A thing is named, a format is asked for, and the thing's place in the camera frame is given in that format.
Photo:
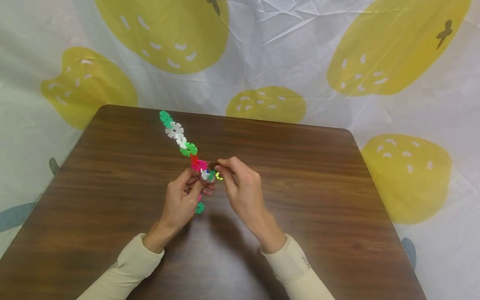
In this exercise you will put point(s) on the person's right index finger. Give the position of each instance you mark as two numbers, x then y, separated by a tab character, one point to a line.
229	161

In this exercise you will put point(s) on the person's right thumb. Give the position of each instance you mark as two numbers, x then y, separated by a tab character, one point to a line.
225	175

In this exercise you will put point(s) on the person's left thumb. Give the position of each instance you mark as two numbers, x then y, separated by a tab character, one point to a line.
202	189

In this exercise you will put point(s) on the person's left forearm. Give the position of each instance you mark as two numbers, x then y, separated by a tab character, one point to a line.
131	264

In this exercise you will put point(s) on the person's right hand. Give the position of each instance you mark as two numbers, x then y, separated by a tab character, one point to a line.
245	193

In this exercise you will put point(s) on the brown plastic disc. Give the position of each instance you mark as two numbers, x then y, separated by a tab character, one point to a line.
212	166

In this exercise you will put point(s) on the person's right forearm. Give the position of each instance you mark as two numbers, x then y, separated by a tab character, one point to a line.
290	266

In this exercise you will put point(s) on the person's left hand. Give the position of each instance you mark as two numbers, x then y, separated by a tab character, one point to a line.
179	204

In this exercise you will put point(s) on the person's left index finger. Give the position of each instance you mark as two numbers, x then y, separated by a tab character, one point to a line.
187	175

